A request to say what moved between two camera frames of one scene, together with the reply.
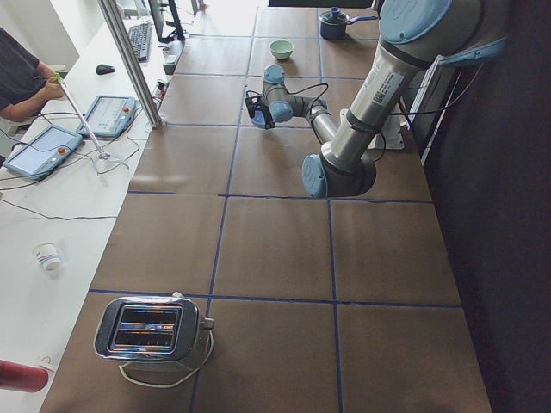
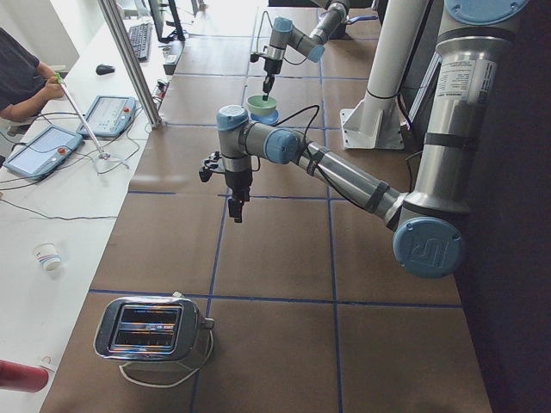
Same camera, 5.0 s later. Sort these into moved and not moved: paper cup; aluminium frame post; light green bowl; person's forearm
Moved: light green bowl
Not moved: person's forearm; paper cup; aluminium frame post
